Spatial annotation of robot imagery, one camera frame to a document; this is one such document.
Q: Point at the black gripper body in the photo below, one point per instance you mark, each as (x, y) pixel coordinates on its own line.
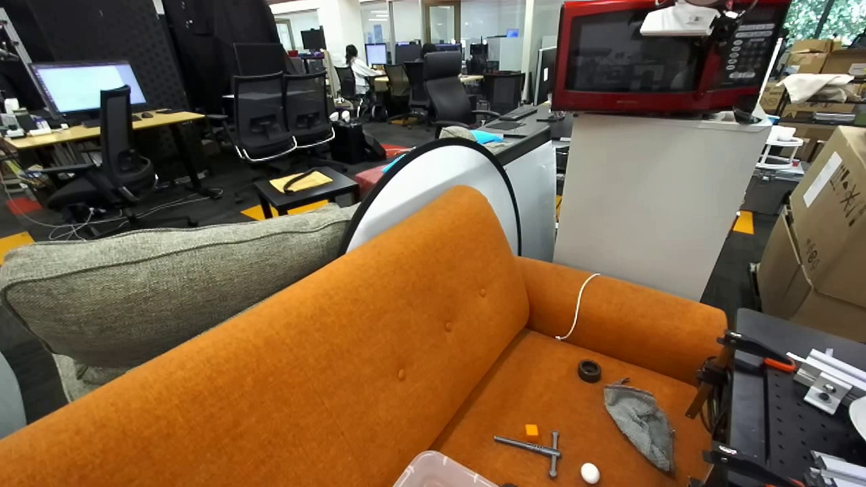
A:
(725, 27)

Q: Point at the red microwave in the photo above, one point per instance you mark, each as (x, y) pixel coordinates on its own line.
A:
(612, 62)

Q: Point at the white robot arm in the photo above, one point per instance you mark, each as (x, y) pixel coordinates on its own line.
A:
(679, 19)

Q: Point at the stacked cardboard boxes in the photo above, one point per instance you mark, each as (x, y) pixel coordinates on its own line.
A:
(815, 75)

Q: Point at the large cardboard box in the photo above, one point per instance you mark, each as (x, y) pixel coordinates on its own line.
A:
(820, 234)

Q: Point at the white counter cabinet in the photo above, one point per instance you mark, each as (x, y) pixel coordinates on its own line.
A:
(537, 180)

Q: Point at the black office chair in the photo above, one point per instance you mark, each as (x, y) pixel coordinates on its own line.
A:
(260, 111)
(309, 109)
(447, 85)
(118, 162)

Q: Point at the white round reflector panel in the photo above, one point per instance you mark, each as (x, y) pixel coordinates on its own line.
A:
(433, 185)

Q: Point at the black round rubber cap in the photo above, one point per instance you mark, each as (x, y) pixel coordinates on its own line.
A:
(587, 368)

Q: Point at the black perforated breadboard table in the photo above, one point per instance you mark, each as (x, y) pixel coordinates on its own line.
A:
(786, 422)

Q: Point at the grey crumpled cloth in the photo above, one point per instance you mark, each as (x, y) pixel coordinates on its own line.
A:
(641, 422)

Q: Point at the small orange cube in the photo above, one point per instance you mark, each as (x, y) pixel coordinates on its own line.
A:
(531, 430)

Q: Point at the black table with yellow pad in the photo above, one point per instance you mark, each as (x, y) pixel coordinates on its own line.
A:
(303, 182)

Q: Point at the small white disc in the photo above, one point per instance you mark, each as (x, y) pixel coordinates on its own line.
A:
(587, 472)

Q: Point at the orange fabric sofa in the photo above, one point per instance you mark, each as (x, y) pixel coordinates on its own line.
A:
(360, 361)

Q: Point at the clear plastic bin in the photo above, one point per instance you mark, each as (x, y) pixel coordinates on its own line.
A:
(441, 472)

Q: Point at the grey pillow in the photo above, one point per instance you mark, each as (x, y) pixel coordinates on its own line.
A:
(153, 278)

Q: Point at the wooden office desk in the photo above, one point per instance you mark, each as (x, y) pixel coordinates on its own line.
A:
(98, 127)

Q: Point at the lit computer monitor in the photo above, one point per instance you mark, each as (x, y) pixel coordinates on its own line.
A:
(87, 85)

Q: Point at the white pedestal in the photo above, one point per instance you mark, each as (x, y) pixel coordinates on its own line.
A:
(651, 197)

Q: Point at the silver metal bracket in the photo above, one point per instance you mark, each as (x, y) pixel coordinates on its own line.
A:
(827, 374)

